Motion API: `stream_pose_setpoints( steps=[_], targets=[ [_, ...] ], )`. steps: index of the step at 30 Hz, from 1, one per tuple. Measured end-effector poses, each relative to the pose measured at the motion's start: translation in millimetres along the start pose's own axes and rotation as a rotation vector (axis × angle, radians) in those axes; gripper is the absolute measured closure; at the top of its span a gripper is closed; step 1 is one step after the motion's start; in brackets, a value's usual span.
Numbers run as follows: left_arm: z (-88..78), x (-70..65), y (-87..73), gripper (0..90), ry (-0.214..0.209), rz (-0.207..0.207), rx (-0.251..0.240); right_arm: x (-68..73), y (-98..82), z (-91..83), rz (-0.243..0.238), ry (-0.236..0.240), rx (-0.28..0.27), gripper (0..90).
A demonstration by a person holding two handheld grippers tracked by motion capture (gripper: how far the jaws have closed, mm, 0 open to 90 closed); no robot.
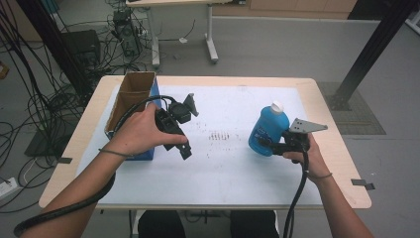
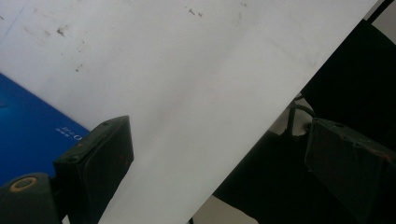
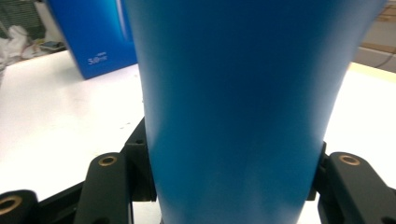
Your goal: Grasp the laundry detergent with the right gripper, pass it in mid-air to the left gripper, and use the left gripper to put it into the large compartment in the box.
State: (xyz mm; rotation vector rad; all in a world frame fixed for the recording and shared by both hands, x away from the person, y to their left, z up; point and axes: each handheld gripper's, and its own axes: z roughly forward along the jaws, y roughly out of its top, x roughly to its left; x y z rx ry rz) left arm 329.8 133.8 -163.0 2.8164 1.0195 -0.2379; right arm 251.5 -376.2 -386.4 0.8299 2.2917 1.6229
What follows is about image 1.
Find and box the bundle of black floor cables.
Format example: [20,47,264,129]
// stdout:
[0,0,157,214]

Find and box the computer tower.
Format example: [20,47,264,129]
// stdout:
[112,9,144,58]

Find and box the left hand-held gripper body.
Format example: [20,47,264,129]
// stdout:
[155,92,200,147]

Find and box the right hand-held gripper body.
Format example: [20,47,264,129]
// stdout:
[278,117,329,157]

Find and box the white standing desk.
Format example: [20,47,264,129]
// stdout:
[126,0,247,69]

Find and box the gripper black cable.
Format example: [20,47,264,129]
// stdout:
[13,94,179,238]
[282,150,311,238]

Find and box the person's right leg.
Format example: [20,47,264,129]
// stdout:
[230,210,280,238]

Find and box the black stand base plate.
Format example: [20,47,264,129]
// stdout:
[24,125,77,159]

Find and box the black metal stand post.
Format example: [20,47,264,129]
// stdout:
[326,0,420,112]
[16,0,94,97]

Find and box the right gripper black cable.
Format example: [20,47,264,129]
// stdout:
[282,150,311,238]

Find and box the white table mat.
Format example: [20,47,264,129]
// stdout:
[75,84,323,206]

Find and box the person's right hand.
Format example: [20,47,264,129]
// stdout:
[282,133,333,181]

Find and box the person's left hand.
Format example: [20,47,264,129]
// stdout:
[105,102,189,159]

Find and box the blue-sided cardboard box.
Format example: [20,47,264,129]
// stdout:
[104,70,162,162]

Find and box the blue bottle with white cap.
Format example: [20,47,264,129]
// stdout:
[248,100,291,158]

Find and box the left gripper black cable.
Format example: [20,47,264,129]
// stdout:
[13,94,179,238]

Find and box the white power strip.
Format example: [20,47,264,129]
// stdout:
[0,177,20,200]

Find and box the black box on floor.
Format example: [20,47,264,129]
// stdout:
[60,29,102,67]

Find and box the grey band on right wrist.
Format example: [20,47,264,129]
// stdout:
[306,172,334,181]

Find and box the grey band on left wrist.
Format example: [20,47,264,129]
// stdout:
[98,148,134,159]

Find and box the grey band on wrist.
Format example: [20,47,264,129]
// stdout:
[306,172,334,181]
[98,148,134,159]

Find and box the person's leg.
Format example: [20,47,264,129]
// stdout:
[138,210,187,238]
[230,210,280,238]

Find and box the grey-green floor mat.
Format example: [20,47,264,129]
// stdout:
[316,81,386,136]

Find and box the person's left leg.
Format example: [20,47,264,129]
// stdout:
[138,210,187,238]

